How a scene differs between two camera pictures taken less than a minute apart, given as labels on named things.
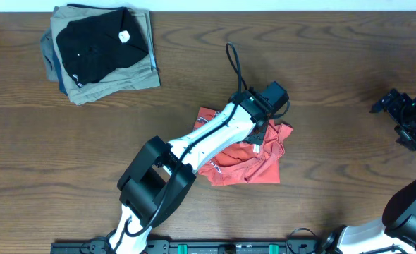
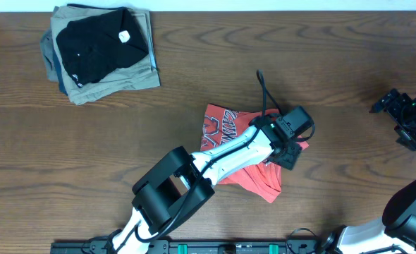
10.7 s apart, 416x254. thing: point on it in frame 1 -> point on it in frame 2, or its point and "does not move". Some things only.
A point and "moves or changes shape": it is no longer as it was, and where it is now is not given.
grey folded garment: [49, 58] does not move
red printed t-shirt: [245, 162] moves or changes shape
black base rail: [186, 247] does not move
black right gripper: [414, 140] does not move
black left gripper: [259, 140] -> [290, 164]
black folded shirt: [93, 46] does not move
